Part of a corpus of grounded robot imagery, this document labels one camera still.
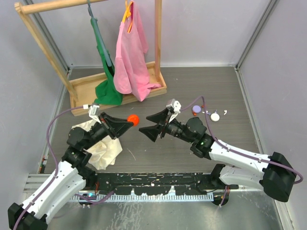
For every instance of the orange earbud charging case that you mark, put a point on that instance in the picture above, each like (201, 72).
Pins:
(134, 119)

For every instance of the slotted cable duct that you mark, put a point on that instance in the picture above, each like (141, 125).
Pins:
(171, 197)

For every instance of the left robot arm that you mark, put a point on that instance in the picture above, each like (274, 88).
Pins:
(70, 175)

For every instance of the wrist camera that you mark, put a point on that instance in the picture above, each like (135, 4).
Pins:
(174, 107)
(93, 112)

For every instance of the wooden clothes rack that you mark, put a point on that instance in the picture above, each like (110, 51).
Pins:
(82, 90)

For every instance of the white earbud charging case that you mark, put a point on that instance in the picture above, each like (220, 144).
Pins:
(215, 117)

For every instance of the yellow clothes hanger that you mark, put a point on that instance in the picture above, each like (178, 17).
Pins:
(128, 14)

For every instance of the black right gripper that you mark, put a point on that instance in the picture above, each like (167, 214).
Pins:
(153, 131)

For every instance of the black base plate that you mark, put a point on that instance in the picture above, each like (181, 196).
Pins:
(151, 184)

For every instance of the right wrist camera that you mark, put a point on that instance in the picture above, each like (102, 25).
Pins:
(174, 107)

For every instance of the green shirt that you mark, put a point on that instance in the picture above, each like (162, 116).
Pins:
(106, 92)

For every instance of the grey clothes hanger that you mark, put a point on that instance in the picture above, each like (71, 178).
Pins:
(100, 43)

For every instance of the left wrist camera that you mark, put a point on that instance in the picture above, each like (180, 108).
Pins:
(93, 112)

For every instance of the cream crumpled cloth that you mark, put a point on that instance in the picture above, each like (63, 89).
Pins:
(104, 153)

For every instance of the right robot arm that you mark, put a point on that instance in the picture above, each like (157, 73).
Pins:
(272, 174)

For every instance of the pink shirt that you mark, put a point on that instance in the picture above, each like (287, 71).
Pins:
(131, 73)

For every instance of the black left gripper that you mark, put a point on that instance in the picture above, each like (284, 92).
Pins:
(118, 128)

